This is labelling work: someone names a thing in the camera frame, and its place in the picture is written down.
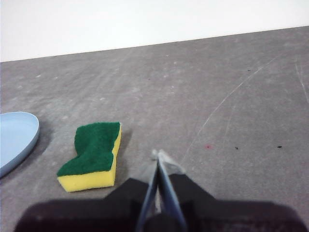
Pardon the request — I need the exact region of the light blue round plate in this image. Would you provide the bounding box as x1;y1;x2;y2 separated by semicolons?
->
0;111;41;179

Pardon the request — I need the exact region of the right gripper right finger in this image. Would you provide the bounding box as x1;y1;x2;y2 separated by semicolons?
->
157;148;309;232

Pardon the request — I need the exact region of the yellow sponge with green scourer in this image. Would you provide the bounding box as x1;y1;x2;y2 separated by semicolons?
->
56;121;123;193

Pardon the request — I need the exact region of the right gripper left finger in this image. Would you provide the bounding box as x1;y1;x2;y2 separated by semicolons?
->
12;158;159;232

